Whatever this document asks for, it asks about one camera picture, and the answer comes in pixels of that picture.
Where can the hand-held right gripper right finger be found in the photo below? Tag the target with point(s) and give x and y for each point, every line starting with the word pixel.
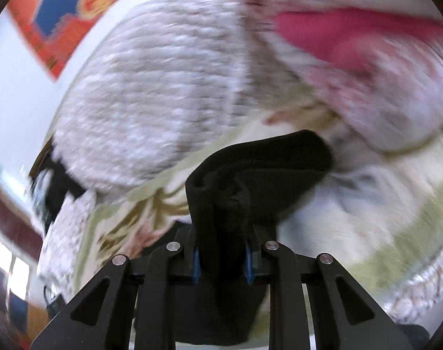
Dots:
pixel 248 264

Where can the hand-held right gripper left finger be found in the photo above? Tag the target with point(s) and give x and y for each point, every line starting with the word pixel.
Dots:
pixel 195 264

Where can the black pants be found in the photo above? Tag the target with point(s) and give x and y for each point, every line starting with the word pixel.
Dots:
pixel 258 175

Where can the cream patterned fleece blanket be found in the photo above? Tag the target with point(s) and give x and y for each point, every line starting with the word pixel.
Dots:
pixel 352 222

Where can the black garment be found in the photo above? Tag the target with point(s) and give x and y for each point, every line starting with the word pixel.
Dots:
pixel 57 189

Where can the white grey quilted bedspread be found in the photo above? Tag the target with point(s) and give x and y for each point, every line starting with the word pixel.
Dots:
pixel 152 98

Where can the person's dark clothing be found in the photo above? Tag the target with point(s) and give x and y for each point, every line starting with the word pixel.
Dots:
pixel 411 337

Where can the pink floral comforter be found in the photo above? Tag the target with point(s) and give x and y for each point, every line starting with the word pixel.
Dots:
pixel 389 116

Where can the pink pillow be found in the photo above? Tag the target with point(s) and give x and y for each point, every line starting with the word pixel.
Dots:
pixel 334 36

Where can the red and blue wall poster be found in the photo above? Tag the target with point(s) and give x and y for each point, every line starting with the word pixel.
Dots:
pixel 61 11

